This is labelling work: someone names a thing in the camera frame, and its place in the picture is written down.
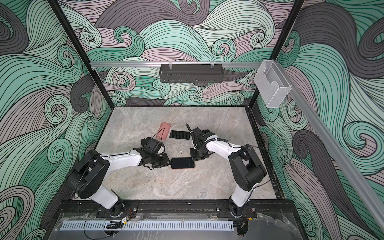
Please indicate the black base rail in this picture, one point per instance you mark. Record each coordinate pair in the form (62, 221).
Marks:
(220, 208)

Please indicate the aluminium rail wall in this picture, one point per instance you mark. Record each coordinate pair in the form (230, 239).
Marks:
(137, 64)
(366, 193)

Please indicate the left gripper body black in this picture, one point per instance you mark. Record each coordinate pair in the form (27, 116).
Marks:
(159, 161)

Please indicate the white slotted cable duct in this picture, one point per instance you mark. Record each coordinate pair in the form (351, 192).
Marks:
(151, 226)

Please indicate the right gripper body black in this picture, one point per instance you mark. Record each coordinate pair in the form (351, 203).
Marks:
(197, 154)

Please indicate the black wall tray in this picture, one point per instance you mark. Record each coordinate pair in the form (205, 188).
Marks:
(194, 73)

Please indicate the aluminium rail back wall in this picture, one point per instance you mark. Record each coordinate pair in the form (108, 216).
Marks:
(137, 64)

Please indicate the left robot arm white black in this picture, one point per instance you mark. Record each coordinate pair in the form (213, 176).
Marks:
(87, 176)

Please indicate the aluminium rail right wall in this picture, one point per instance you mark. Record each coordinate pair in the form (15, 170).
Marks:
(366, 193)

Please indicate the clear plastic wall holder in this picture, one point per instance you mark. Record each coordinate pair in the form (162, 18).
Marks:
(272, 83)

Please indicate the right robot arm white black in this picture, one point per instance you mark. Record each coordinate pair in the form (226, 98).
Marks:
(247, 168)

